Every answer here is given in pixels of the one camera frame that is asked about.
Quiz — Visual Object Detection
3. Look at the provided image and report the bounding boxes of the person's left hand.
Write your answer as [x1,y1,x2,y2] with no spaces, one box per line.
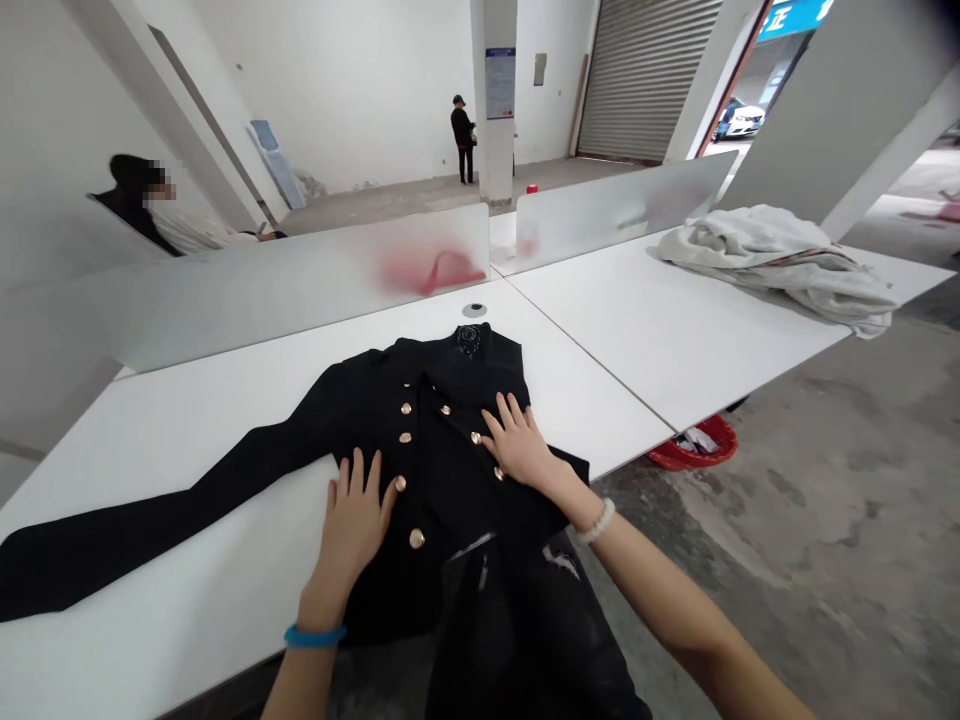
[299,447,403,625]

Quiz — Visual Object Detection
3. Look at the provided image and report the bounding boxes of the person's right hand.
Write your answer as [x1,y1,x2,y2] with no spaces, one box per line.
[479,390,598,531]

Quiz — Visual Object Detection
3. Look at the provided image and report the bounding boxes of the black jacket with gold buttons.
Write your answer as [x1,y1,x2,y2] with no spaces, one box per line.
[0,322,595,649]

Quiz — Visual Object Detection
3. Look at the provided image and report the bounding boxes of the red plastic basket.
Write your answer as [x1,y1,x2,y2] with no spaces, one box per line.
[647,415,740,473]

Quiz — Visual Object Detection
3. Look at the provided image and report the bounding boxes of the person's body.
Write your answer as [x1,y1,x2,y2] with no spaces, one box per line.
[424,523,655,720]

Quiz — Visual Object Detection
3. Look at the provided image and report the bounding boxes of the long frosted desk divider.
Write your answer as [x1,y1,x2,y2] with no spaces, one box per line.
[62,203,492,375]

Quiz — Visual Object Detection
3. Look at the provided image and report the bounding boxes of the short frosted desk divider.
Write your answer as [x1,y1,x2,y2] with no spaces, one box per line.
[513,149,741,276]

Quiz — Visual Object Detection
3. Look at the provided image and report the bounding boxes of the pile of white cloth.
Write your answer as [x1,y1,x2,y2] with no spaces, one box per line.
[647,203,899,341]

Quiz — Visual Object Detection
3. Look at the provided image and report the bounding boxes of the white square pillar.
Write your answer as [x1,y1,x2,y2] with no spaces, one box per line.
[470,0,520,212]

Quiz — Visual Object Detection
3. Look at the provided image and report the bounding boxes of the pale blue leaning board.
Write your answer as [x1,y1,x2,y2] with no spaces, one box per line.
[248,119,307,212]

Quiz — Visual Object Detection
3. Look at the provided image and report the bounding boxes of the blue notice poster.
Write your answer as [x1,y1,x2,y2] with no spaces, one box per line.
[484,46,518,122]

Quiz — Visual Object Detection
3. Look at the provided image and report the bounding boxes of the white car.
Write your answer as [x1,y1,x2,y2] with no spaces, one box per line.
[714,95,767,143]

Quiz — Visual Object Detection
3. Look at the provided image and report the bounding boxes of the grey roller shutter door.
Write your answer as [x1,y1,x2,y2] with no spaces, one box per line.
[572,0,726,167]

